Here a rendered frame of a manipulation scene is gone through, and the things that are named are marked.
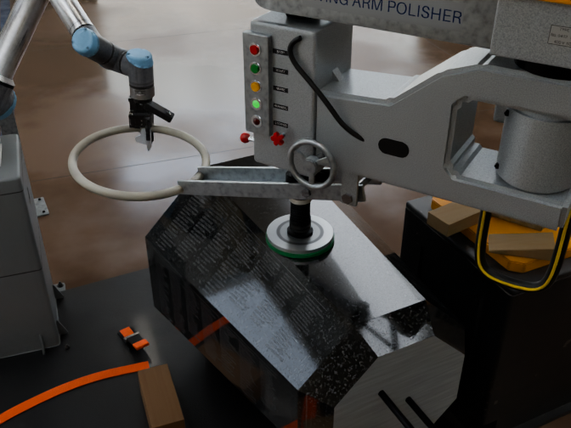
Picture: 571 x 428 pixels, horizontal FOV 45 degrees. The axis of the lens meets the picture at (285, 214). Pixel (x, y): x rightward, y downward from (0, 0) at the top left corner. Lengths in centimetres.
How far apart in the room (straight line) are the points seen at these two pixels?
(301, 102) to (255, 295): 65
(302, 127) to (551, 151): 64
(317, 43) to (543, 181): 64
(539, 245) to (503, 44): 96
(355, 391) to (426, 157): 66
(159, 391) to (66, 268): 114
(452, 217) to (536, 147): 80
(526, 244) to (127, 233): 222
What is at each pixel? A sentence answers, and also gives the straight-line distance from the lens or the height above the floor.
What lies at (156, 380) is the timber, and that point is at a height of 13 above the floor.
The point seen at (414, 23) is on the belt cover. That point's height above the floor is 163.
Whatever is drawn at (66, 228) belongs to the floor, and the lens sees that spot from 397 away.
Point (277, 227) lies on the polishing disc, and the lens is 221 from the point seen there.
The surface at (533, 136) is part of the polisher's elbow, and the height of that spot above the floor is 142.
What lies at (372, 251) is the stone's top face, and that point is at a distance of 217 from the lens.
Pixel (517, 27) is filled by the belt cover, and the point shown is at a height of 166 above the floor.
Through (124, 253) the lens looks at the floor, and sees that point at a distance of 368.
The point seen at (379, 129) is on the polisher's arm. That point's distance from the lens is 177.
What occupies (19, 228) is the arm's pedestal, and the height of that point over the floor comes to 64.
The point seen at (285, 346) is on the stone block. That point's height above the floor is 72.
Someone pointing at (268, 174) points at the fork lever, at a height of 102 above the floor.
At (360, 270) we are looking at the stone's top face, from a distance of 208.
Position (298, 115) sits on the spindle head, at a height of 133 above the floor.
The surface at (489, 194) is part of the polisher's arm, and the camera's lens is 174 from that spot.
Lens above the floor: 211
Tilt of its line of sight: 33 degrees down
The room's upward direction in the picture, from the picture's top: straight up
